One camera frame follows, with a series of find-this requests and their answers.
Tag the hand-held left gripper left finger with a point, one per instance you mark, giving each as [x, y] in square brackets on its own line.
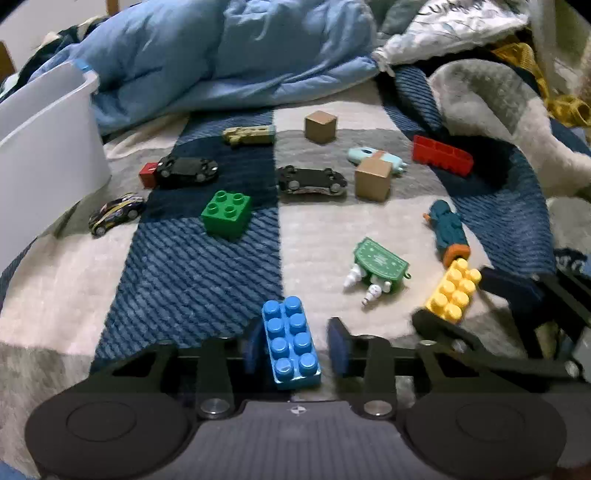
[251, 346]

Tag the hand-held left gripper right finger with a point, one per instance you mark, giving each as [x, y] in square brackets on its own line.
[339, 346]

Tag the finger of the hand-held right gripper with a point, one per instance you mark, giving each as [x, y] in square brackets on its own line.
[443, 330]
[508, 284]

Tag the blue toy building brick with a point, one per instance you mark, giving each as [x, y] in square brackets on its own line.
[291, 339]

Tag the yellow toy building brick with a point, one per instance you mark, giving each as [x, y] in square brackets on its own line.
[455, 290]

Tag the light blue toy figure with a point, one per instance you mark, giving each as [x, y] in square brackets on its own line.
[369, 154]

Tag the white plastic container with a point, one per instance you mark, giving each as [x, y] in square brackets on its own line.
[44, 143]

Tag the teal and orange toy figure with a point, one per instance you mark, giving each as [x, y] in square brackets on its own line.
[447, 228]

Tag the green toy with white snowmen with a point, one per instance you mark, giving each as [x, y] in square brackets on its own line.
[381, 265]

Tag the blue grey checked blanket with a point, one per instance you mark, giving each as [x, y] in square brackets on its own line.
[194, 272]

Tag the green toy building brick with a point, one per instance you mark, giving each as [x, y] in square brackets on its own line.
[226, 212]

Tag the red plastic toy block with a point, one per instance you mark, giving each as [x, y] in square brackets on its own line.
[442, 154]

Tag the large wooden cube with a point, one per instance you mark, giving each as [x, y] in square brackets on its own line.
[373, 180]

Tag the overturned black toy car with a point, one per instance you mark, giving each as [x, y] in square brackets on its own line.
[311, 181]

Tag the black and yellow toy racing car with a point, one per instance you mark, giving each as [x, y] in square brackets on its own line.
[115, 213]

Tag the mustard knitted cloth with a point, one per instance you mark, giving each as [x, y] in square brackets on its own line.
[561, 99]

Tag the small red cube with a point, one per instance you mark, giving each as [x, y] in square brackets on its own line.
[148, 174]

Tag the olive toy tank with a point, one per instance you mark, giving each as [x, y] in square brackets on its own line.
[248, 134]

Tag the small wooden cube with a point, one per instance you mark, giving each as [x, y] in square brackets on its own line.
[319, 125]

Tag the white leaf printed quilt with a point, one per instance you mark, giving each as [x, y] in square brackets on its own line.
[452, 27]

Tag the light blue duvet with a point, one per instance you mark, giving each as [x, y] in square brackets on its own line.
[221, 50]

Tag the blue tape strip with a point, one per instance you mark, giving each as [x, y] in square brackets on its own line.
[84, 66]

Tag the brown wooden headboard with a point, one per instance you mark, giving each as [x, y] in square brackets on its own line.
[6, 62]

